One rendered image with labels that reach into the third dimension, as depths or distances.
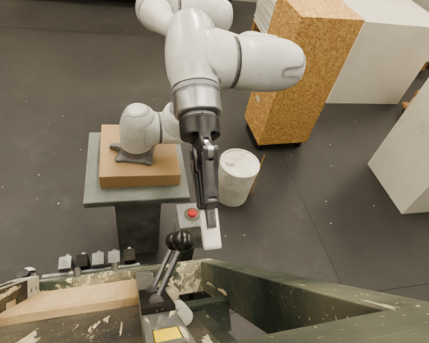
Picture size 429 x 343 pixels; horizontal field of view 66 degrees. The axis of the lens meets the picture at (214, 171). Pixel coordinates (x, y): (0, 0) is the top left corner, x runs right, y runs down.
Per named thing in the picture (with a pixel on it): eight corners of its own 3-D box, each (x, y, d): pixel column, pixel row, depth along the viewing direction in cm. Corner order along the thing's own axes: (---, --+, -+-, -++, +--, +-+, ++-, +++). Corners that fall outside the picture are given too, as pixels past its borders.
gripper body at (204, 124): (224, 109, 58) (230, 160, 56) (212, 125, 66) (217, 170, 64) (182, 109, 56) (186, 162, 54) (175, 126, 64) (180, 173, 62)
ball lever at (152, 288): (157, 298, 66) (184, 236, 70) (159, 301, 62) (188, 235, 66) (139, 291, 65) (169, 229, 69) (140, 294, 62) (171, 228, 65)
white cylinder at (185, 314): (193, 324, 55) (186, 314, 63) (192, 305, 56) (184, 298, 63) (176, 328, 54) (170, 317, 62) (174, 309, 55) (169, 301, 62)
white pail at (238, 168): (245, 178, 281) (259, 137, 247) (255, 207, 262) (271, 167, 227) (209, 180, 273) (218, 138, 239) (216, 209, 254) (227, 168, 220)
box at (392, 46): (371, 75, 449) (412, 3, 380) (397, 104, 407) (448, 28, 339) (306, 73, 425) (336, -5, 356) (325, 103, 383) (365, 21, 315)
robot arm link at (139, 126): (118, 133, 166) (116, 96, 151) (154, 132, 172) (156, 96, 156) (120, 156, 156) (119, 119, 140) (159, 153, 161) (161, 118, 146)
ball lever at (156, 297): (163, 310, 54) (195, 235, 58) (165, 315, 51) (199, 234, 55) (141, 301, 54) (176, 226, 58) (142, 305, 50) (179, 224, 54)
